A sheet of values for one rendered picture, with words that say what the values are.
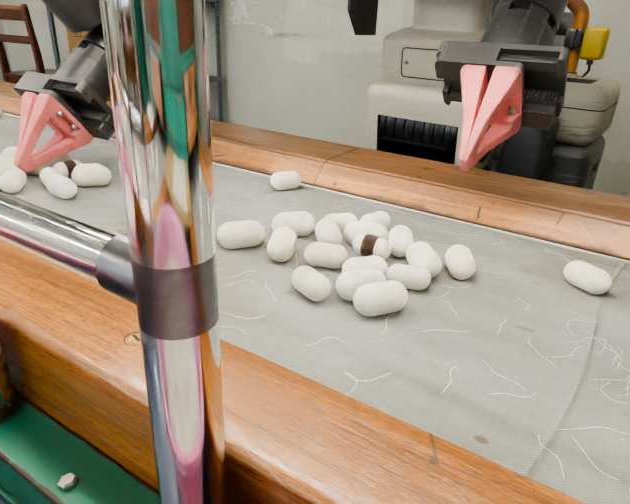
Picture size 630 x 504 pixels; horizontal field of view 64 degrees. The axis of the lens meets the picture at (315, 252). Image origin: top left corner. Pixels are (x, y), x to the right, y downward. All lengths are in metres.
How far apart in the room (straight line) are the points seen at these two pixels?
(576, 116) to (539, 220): 0.72
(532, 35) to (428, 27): 0.57
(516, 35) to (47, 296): 0.39
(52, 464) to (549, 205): 0.43
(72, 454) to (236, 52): 3.03
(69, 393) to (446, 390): 0.19
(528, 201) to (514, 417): 0.28
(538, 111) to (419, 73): 0.57
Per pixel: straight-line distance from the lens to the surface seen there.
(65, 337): 0.28
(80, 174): 0.57
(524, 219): 0.50
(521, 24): 0.48
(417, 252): 0.38
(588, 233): 0.50
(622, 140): 2.37
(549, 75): 0.47
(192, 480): 0.18
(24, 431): 0.31
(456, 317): 0.34
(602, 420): 0.29
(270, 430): 0.21
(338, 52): 2.78
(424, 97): 0.97
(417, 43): 1.01
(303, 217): 0.42
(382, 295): 0.32
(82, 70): 0.62
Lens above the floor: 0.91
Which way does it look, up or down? 25 degrees down
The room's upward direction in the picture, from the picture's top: 3 degrees clockwise
